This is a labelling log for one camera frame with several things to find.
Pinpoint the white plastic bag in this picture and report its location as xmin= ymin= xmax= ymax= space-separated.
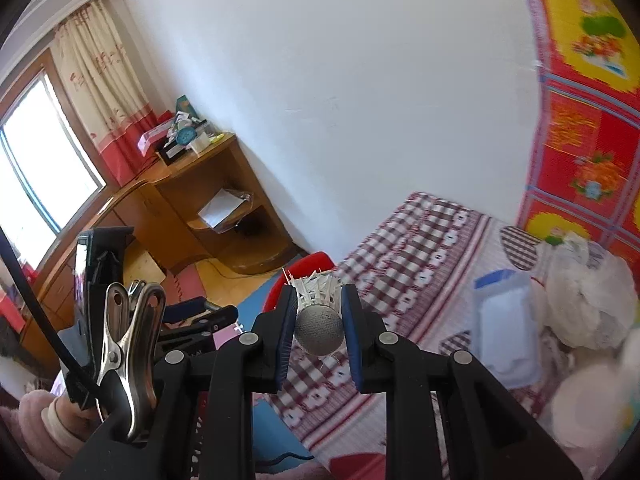
xmin=545 ymin=232 xmax=640 ymax=351

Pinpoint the red plastic stool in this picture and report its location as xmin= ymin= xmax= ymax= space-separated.
xmin=262 ymin=252 xmax=336 ymax=313

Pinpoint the black box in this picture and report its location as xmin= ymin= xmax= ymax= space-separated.
xmin=157 ymin=120 xmax=208 ymax=166

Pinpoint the white feather shuttlecock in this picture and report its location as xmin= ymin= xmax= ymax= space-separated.
xmin=282 ymin=267 xmax=346 ymax=356

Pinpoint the red floral wall cloth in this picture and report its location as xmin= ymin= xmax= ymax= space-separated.
xmin=515 ymin=0 xmax=640 ymax=281

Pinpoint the thin black power cord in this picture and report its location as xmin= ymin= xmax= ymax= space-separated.
xmin=197 ymin=257 xmax=273 ymax=281

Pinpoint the window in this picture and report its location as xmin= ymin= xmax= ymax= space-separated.
xmin=0 ymin=72 xmax=107 ymax=271

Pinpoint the white plastic packaging tray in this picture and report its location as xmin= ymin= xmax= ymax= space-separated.
xmin=472 ymin=270 xmax=543 ymax=388

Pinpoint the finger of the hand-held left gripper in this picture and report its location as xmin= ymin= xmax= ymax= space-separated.
xmin=164 ymin=298 xmax=222 ymax=324
xmin=160 ymin=305 xmax=240 ymax=356

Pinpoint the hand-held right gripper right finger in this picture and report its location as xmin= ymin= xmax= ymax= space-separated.
xmin=341 ymin=284 xmax=583 ymax=480

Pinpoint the clear sleeve with paper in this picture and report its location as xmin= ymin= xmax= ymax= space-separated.
xmin=197 ymin=187 xmax=251 ymax=233

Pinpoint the patchwork printed bedsheet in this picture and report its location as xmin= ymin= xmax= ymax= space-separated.
xmin=255 ymin=191 xmax=640 ymax=480

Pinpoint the colourful foam floor mat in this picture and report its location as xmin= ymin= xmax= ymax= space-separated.
xmin=165 ymin=255 xmax=321 ymax=466

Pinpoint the person's left forearm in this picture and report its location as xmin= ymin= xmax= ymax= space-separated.
xmin=0 ymin=390 xmax=101 ymax=480

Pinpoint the pink box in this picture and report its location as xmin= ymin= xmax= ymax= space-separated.
xmin=137 ymin=122 xmax=173 ymax=156

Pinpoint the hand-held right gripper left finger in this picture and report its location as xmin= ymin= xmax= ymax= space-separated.
xmin=60 ymin=284 xmax=299 ymax=480

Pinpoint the wooden desk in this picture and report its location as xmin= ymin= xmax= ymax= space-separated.
xmin=0 ymin=132 xmax=296 ymax=376

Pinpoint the metal spring clip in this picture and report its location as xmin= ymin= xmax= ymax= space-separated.
xmin=97 ymin=281 xmax=167 ymax=443

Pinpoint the pale round disc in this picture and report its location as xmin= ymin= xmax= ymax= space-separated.
xmin=550 ymin=360 xmax=640 ymax=451

